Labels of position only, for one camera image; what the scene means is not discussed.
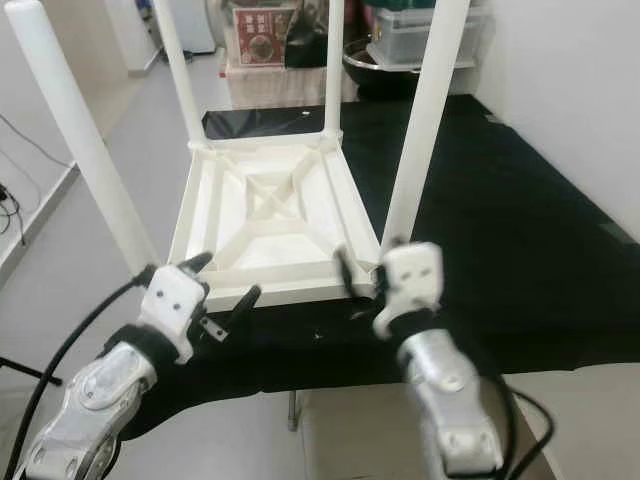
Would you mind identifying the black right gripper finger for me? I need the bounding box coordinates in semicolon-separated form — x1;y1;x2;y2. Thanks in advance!
335;248;362;297

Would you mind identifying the white plastic table top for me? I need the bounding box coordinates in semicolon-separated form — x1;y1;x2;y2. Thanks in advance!
168;130;396;311

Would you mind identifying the white plastic table leg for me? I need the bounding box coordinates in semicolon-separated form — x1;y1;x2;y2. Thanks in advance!
322;0;346;139
380;0;473;251
150;0;209;149
3;0;161;276

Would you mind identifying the clear plastic bag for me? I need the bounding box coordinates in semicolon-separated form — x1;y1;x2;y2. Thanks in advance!
202;108;326;137

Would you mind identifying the black tablecloth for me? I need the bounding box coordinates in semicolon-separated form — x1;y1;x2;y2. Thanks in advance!
115;92;640;441

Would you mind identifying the black folding chair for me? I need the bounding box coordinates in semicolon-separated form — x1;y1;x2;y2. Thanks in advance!
0;355;61;387

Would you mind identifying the beige patterned cloth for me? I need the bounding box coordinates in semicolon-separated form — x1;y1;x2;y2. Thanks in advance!
225;62;346;109

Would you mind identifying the orange lidded storage box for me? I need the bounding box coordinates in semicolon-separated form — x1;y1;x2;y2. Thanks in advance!
225;0;296;69

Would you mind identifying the white appliance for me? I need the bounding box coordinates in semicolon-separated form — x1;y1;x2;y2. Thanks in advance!
160;0;221;56

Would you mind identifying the green lidded clear box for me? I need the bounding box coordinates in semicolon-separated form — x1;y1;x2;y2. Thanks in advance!
365;0;486;66

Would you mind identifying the grey tape patch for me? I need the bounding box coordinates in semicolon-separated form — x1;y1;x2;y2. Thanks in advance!
600;222;632;242

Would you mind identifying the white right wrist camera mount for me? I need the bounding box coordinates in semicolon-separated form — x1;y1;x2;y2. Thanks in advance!
372;240;446;341

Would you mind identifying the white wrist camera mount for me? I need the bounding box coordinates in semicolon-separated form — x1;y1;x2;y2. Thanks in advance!
372;240;446;341
138;265;211;366

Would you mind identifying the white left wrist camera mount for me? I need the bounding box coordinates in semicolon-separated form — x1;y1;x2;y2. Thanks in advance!
138;265;211;366

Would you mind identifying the thin wall cable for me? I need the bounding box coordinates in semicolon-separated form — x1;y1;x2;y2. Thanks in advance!
0;115;71;169

